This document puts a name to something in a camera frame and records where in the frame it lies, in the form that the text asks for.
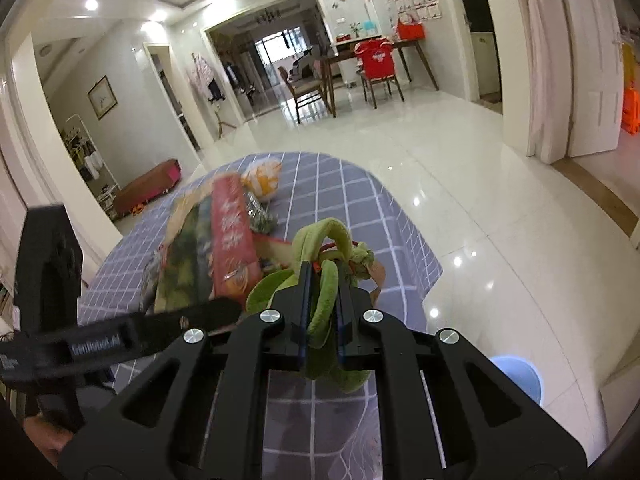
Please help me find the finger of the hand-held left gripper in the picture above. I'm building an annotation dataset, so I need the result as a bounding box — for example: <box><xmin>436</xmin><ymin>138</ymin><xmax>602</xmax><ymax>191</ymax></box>
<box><xmin>144</xmin><ymin>298</ymin><xmax>242</xmax><ymax>339</ymax></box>

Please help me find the wooden dining chair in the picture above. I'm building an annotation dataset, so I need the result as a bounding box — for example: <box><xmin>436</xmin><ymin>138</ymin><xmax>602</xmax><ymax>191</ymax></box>
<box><xmin>277</xmin><ymin>66</ymin><xmax>332</xmax><ymax>124</ymax></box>

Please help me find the red snack packet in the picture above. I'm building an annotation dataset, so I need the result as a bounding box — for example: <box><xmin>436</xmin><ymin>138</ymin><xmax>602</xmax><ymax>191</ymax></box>
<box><xmin>210</xmin><ymin>172</ymin><xmax>264</xmax><ymax>309</ymax></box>

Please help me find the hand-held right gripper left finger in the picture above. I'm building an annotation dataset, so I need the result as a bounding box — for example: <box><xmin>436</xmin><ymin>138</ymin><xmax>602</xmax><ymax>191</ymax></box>
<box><xmin>59</xmin><ymin>260</ymin><xmax>316</xmax><ymax>480</ymax></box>

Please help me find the white sideboard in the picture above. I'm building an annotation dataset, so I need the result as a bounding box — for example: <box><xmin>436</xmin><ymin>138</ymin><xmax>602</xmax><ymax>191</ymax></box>
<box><xmin>332</xmin><ymin>35</ymin><xmax>372</xmax><ymax>87</ymax></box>

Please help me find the wooden coat stand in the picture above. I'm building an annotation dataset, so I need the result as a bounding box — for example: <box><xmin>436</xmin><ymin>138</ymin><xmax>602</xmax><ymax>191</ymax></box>
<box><xmin>212</xmin><ymin>95</ymin><xmax>237</xmax><ymax>137</ymax></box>

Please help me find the pink jacket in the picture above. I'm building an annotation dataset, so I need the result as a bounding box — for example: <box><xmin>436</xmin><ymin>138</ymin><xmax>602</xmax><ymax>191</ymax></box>
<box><xmin>187</xmin><ymin>53</ymin><xmax>216</xmax><ymax>97</ymax></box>

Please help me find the wooden dining table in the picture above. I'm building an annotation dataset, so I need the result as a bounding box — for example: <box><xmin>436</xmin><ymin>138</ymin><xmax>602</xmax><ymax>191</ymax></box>
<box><xmin>320</xmin><ymin>37</ymin><xmax>441</xmax><ymax>117</ymax></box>

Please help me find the brown padded bench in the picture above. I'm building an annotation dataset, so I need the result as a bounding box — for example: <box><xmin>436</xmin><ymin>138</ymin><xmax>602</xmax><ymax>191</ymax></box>
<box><xmin>112</xmin><ymin>159</ymin><xmax>181</xmax><ymax>216</ymax></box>

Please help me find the white curtain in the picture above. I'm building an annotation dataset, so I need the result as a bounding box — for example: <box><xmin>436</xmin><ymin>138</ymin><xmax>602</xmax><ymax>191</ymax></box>
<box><xmin>520</xmin><ymin>0</ymin><xmax>572</xmax><ymax>166</ymax></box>

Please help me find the person's left hand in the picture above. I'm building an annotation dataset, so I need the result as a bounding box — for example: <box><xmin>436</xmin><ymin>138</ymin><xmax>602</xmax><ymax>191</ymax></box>
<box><xmin>22</xmin><ymin>414</ymin><xmax>72</xmax><ymax>467</ymax></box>

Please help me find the green plush toy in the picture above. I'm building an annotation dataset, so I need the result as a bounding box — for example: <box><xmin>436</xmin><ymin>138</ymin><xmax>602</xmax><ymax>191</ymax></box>
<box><xmin>245</xmin><ymin>217</ymin><xmax>387</xmax><ymax>394</ymax></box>

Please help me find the white door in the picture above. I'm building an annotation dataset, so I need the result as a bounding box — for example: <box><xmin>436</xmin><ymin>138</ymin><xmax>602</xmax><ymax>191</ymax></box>
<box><xmin>559</xmin><ymin>0</ymin><xmax>627</xmax><ymax>159</ymax></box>

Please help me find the white shelf rack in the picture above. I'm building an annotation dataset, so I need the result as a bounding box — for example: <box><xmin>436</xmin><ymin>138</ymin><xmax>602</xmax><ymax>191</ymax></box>
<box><xmin>59</xmin><ymin>115</ymin><xmax>121</xmax><ymax>222</ymax></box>

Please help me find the orange glowing object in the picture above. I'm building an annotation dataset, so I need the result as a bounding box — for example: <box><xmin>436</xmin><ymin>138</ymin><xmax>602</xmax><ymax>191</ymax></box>
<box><xmin>620</xmin><ymin>40</ymin><xmax>640</xmax><ymax>136</ymax></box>

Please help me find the white cabinet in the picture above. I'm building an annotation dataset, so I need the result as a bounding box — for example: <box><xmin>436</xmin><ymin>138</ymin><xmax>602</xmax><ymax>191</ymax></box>
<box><xmin>470</xmin><ymin>32</ymin><xmax>502</xmax><ymax>102</ymax></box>

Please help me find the green snack packet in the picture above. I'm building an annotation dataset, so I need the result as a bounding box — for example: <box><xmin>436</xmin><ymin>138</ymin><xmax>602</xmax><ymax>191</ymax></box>
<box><xmin>151</xmin><ymin>194</ymin><xmax>217</xmax><ymax>314</ymax></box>

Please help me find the small framed line drawing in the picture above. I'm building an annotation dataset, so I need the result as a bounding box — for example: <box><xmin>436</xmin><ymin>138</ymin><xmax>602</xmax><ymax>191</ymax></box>
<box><xmin>87</xmin><ymin>75</ymin><xmax>111</xmax><ymax>120</ymax></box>

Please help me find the orange and white plastic bag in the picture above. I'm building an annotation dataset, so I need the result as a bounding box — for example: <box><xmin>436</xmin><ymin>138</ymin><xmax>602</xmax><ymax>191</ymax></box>
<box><xmin>241</xmin><ymin>159</ymin><xmax>282</xmax><ymax>202</ymax></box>

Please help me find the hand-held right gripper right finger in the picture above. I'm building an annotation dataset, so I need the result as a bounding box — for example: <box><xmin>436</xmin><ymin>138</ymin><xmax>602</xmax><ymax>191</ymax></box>
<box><xmin>336</xmin><ymin>275</ymin><xmax>587</xmax><ymax>480</ymax></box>

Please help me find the grey checked tablecloth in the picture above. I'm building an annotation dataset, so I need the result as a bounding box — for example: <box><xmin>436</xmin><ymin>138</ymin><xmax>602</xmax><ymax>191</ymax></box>
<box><xmin>75</xmin><ymin>151</ymin><xmax>444</xmax><ymax>480</ymax></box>

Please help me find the dark crumpled wrapper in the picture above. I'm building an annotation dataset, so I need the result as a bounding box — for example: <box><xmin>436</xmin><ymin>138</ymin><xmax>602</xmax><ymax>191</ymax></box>
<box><xmin>248</xmin><ymin>200</ymin><xmax>279</xmax><ymax>234</ymax></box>

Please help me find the wooden chair with red bag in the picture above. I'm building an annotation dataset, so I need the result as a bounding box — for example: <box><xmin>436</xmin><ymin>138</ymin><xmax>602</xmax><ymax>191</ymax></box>
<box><xmin>356</xmin><ymin>40</ymin><xmax>406</xmax><ymax>109</ymax></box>

